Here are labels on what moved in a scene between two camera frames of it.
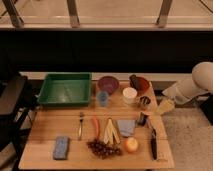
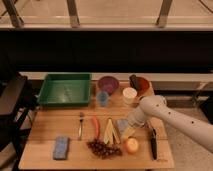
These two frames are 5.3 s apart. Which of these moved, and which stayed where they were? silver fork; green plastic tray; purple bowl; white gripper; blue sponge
Moved: white gripper
Stayed: silver fork; purple bowl; green plastic tray; blue sponge
